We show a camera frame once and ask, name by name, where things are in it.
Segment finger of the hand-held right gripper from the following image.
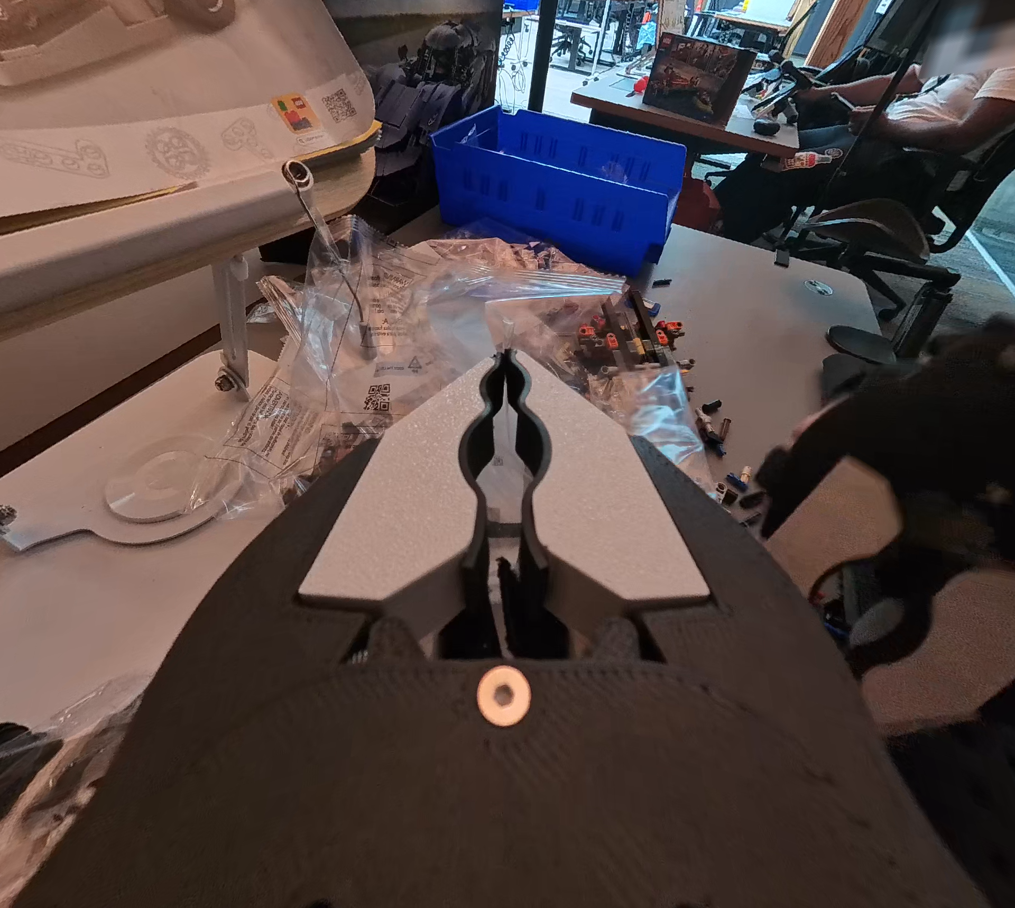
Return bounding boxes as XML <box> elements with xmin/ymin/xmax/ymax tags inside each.
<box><xmin>860</xmin><ymin>565</ymin><xmax>1015</xmax><ymax>728</ymax></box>
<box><xmin>763</xmin><ymin>457</ymin><xmax>907</xmax><ymax>601</ymax></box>

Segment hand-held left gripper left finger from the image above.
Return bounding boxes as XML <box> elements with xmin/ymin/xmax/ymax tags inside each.
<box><xmin>296</xmin><ymin>350</ymin><xmax>506</xmax><ymax>646</ymax></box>

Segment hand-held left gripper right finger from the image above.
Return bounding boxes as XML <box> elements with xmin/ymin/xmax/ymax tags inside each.
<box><xmin>508</xmin><ymin>350</ymin><xmax>714</xmax><ymax>646</ymax></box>

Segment pile of small toy pieces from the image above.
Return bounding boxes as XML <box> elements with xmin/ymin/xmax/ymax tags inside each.
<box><xmin>694</xmin><ymin>400</ymin><xmax>766</xmax><ymax>520</ymax></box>

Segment clear bag with printed warnings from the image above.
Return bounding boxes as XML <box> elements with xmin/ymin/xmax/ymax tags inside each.
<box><xmin>257</xmin><ymin>214</ymin><xmax>477</xmax><ymax>465</ymax></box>
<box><xmin>194</xmin><ymin>361</ymin><xmax>334</xmax><ymax>520</ymax></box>

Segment black toy assembly orange connectors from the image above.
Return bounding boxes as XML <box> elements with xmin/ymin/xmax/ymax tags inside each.
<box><xmin>575</xmin><ymin>289</ymin><xmax>687</xmax><ymax>373</ymax></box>

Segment small toy set box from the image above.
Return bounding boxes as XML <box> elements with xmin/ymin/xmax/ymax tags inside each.
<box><xmin>642</xmin><ymin>31</ymin><xmax>758</xmax><ymax>125</ymax></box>

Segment toy set instruction booklet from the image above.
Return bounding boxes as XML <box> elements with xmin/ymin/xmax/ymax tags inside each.
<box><xmin>0</xmin><ymin>0</ymin><xmax>382</xmax><ymax>219</ymax></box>

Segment black office chair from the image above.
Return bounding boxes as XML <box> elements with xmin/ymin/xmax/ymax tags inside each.
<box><xmin>781</xmin><ymin>123</ymin><xmax>1015</xmax><ymax>362</ymax></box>

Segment blue plastic bin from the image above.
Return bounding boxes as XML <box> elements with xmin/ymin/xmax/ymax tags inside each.
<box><xmin>476</xmin><ymin>105</ymin><xmax>687</xmax><ymax>211</ymax></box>
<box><xmin>432</xmin><ymin>123</ymin><xmax>675</xmax><ymax>278</ymax></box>

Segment wooden book stand white legs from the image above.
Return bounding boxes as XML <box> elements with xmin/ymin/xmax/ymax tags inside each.
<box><xmin>0</xmin><ymin>146</ymin><xmax>377</xmax><ymax>552</ymax></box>

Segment wooden table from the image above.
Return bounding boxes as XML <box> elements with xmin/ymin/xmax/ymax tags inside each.
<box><xmin>571</xmin><ymin>71</ymin><xmax>802</xmax><ymax>159</ymax></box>

